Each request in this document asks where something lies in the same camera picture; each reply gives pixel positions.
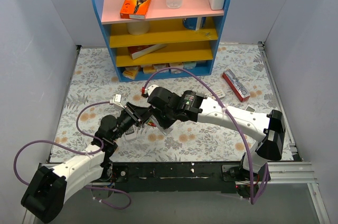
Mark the blue white tin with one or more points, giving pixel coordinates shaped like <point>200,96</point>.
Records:
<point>194,23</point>

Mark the pale green small box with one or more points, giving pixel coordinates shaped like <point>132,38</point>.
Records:
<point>189,65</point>

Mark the small white remote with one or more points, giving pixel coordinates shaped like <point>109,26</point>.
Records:
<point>164,131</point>

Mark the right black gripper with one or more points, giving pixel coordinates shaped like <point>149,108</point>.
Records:
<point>160,113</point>

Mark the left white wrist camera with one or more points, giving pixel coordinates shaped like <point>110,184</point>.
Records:
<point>116,102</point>

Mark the orange razor box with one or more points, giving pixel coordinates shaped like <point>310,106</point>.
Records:
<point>135,9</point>

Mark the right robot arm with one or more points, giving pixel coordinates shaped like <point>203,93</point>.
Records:
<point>268,130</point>

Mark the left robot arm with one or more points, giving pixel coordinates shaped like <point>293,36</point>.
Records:
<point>50,188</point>

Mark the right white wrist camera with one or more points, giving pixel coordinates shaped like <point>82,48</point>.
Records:
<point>146,91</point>

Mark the red white book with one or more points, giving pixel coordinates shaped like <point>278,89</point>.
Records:
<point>138,51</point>

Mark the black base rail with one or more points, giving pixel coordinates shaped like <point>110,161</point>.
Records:
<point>223,177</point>

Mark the red toothpaste box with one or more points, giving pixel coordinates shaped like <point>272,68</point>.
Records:
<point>237,87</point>

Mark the white orange small box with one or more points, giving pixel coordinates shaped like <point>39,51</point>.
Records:
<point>162,68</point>

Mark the grey white remote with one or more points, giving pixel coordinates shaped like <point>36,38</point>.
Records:
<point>130,134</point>

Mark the white air conditioner remote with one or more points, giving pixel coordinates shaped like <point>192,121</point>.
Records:
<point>219,93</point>

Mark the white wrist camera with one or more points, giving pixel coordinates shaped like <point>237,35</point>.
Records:
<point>116,102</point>
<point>146,91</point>

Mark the pile of coloured batteries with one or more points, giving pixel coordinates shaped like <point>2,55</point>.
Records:
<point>149,122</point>

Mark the yellow soap box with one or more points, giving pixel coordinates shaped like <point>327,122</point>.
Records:
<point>130,74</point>

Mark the blue wooden shelf unit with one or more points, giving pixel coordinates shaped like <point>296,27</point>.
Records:
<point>166,27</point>

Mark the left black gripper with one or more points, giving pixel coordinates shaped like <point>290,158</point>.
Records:
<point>132,113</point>

